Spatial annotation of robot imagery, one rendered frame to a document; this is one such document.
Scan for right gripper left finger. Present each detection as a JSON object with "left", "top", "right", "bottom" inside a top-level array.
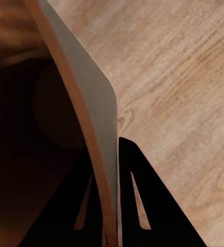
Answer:
[{"left": 18, "top": 146, "right": 103, "bottom": 247}]

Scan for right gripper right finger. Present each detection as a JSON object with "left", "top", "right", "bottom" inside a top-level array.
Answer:
[{"left": 119, "top": 137, "right": 207, "bottom": 247}]

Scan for trash can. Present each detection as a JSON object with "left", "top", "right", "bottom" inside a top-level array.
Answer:
[{"left": 0, "top": 0, "right": 118, "bottom": 247}]

